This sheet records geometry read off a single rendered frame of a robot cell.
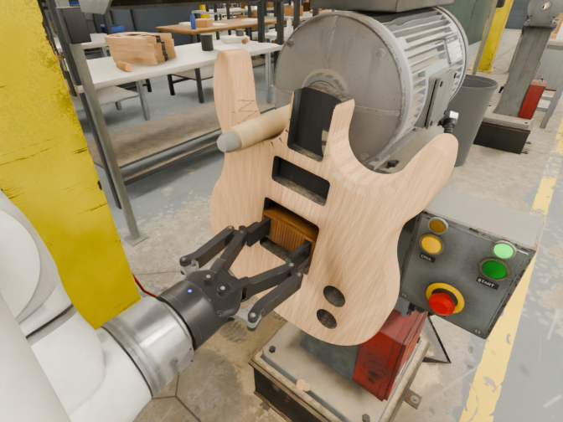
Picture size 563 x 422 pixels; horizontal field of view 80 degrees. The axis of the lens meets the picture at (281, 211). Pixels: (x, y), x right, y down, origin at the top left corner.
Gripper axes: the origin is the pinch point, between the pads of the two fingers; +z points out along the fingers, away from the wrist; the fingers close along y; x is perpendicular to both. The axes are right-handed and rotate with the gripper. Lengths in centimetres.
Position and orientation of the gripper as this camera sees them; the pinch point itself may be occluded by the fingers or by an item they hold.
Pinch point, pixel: (284, 238)
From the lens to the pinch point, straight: 51.2
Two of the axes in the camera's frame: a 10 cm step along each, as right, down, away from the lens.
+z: 6.2, -4.3, 6.5
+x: 1.1, -7.8, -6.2
